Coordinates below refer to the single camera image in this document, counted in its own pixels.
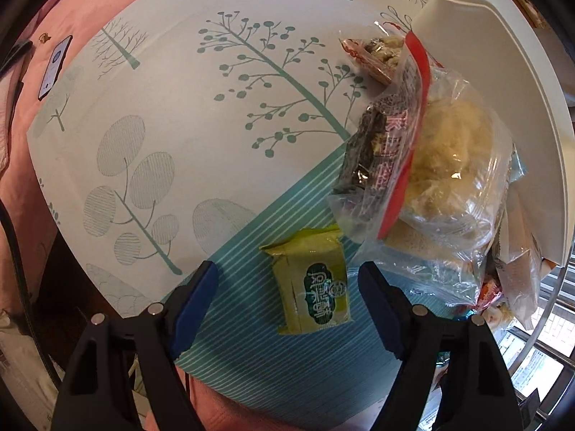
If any black smartphone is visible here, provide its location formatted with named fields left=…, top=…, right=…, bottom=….
left=38, top=35, right=73, bottom=101

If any white plastic bin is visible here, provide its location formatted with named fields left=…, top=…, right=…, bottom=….
left=406, top=0, right=575, bottom=268

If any clear bag of yellow snacks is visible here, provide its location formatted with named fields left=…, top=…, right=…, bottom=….
left=359, top=72, right=517, bottom=310

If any tree print tablecloth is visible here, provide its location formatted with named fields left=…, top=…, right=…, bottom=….
left=27, top=0, right=495, bottom=414

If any zip bag with red seal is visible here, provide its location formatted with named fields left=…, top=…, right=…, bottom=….
left=328, top=31, right=434, bottom=241

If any red snack packet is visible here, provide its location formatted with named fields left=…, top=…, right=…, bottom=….
left=476, top=277, right=506, bottom=316

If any steel window grille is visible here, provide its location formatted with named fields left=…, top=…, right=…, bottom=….
left=494, top=251, right=575, bottom=431

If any green snack packet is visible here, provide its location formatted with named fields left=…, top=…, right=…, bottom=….
left=261, top=227, right=353, bottom=335

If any small clear nut snack packet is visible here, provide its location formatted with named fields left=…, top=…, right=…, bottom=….
left=338, top=29, right=407, bottom=85

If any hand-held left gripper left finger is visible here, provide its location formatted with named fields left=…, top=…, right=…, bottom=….
left=49, top=260, right=221, bottom=431

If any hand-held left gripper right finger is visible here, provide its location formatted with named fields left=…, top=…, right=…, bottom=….
left=358, top=261, right=524, bottom=431

